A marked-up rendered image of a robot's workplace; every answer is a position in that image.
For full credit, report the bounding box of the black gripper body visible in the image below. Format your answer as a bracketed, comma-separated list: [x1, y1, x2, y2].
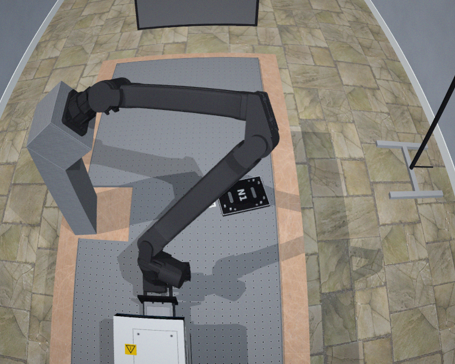
[143, 274, 166, 293]

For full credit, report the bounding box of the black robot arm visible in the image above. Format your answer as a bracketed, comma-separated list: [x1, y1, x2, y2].
[62, 77, 279, 289]

